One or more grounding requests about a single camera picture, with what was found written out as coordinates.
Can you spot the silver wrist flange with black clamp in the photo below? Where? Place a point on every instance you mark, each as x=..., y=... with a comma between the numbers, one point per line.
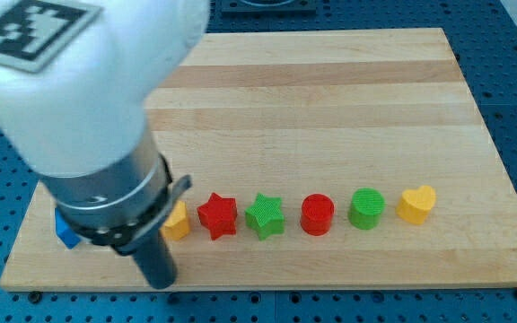
x=124, y=204

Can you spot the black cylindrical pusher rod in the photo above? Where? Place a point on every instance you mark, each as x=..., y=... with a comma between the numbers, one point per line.
x=155, y=261

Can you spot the yellow hexagon block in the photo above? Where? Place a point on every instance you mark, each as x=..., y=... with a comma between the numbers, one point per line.
x=177, y=225

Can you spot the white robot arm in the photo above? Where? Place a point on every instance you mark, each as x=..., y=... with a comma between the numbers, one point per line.
x=74, y=76

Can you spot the blue block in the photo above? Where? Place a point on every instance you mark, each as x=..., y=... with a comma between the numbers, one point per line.
x=63, y=231

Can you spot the red star block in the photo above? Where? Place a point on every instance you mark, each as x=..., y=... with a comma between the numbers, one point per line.
x=218, y=214

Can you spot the green star block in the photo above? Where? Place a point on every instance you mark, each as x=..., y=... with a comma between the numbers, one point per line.
x=265, y=216

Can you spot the red cylinder block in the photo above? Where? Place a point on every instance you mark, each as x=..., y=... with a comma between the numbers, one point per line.
x=317, y=214

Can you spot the black and white fiducial tag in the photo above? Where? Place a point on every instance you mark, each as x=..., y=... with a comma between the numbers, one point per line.
x=34, y=32

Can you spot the wooden board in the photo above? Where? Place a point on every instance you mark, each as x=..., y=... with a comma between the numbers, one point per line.
x=290, y=114

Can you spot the green cylinder block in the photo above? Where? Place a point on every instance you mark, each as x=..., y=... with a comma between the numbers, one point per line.
x=366, y=207

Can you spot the yellow heart block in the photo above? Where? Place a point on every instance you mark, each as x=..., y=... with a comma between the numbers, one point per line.
x=415, y=204

